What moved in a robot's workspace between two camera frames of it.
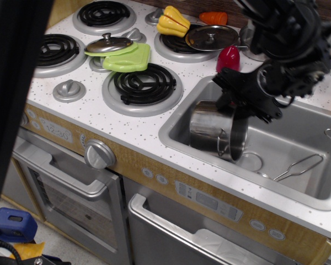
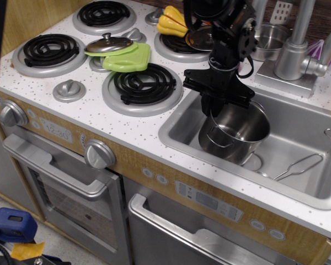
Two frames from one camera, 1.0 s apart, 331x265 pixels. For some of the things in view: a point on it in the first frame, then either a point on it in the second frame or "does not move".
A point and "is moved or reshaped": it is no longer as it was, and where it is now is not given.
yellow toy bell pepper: x=172 y=23 does not move
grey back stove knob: x=152 y=17 does not move
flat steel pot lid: x=211 y=38 does not move
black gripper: x=252 y=93 -> x=220 y=78
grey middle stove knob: x=135 y=36 does not move
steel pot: x=216 y=132 is moved or reshaped
